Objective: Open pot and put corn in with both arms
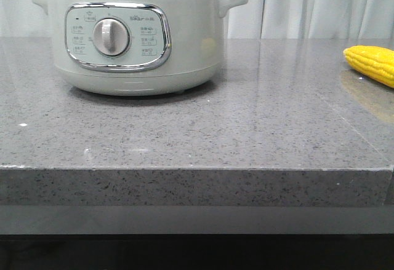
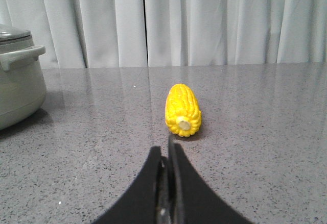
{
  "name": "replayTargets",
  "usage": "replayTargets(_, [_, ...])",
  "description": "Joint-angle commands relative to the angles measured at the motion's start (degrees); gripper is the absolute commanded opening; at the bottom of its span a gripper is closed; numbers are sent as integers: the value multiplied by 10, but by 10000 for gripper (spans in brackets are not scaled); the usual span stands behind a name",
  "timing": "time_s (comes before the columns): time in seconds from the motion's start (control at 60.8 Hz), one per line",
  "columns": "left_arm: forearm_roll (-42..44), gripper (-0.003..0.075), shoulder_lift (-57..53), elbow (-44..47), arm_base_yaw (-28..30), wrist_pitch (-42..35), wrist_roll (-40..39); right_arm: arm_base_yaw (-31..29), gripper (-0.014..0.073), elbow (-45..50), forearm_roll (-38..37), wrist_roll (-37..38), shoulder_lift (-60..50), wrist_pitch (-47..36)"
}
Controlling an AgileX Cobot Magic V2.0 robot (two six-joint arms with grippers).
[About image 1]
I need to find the pale green electric cooking pot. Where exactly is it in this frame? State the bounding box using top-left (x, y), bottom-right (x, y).
top-left (32, 0), bottom-right (248, 96)

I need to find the yellow corn cob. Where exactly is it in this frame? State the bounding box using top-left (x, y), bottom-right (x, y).
top-left (343, 45), bottom-right (393, 88)

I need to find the white pleated curtain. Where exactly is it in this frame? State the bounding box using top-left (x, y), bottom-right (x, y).
top-left (1, 0), bottom-right (393, 39)

